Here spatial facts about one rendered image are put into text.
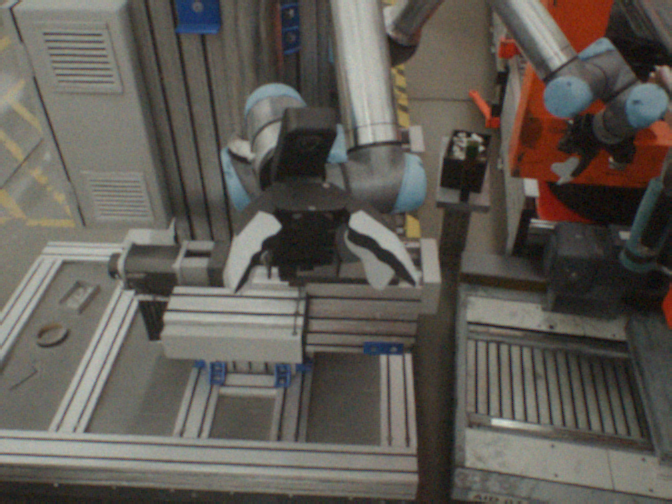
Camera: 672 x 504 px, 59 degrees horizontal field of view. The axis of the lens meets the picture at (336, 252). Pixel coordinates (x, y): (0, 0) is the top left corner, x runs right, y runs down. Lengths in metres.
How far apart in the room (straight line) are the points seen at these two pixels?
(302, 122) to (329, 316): 0.77
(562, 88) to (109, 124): 0.84
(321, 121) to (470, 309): 1.66
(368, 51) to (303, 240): 0.33
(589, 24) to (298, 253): 1.36
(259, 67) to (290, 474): 0.98
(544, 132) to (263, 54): 1.16
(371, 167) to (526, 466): 1.20
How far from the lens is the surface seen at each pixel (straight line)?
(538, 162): 1.96
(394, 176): 0.76
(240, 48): 0.93
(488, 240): 2.56
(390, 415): 1.64
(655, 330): 2.05
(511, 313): 2.15
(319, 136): 0.52
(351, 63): 0.80
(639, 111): 1.28
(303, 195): 0.55
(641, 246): 1.40
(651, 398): 1.96
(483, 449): 1.79
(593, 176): 2.02
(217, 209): 1.33
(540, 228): 2.24
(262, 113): 0.69
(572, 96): 1.17
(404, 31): 1.53
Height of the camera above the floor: 1.56
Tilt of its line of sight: 40 degrees down
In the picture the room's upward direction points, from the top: straight up
